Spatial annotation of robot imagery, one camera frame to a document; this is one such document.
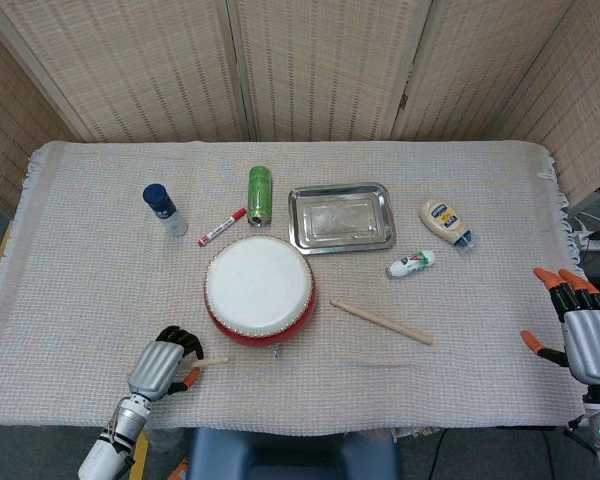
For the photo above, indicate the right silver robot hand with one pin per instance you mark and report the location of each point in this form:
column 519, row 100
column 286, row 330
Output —
column 592, row 345

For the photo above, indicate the small white green bottle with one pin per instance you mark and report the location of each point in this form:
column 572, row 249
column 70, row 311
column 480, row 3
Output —
column 410, row 265

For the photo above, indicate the white bottle blue cap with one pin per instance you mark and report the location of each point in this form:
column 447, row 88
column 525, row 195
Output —
column 166, row 212

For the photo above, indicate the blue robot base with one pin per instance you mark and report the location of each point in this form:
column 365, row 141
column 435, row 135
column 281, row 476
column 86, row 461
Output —
column 290, row 455

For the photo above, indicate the red drum white skin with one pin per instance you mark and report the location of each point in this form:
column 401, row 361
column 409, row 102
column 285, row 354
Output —
column 257, row 285

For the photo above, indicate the beige woven tablecloth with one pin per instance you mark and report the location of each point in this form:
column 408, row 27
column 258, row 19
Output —
column 105, row 300

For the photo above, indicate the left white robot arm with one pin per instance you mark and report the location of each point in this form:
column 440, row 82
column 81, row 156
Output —
column 105, row 450

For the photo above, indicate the bamboo folding screen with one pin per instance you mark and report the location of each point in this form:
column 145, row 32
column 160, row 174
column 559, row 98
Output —
column 155, row 65

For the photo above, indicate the mayonnaise squeeze bottle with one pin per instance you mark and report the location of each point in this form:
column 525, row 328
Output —
column 442, row 220

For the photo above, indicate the red marker pen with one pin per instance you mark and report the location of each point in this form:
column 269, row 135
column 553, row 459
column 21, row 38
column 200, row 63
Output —
column 220, row 227

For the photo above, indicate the green drink can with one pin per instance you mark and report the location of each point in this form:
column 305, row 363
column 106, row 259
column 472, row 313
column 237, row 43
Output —
column 259, row 195

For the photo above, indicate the white power strip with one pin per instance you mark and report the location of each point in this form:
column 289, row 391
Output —
column 595, row 244

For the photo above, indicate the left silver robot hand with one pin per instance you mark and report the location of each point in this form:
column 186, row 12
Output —
column 155, row 367

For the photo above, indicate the stainless steel tray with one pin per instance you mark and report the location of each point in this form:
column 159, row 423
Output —
column 342, row 220

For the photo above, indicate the wooden drumstick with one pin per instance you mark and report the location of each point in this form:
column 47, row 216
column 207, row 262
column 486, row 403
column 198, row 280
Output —
column 211, row 361
column 380, row 321

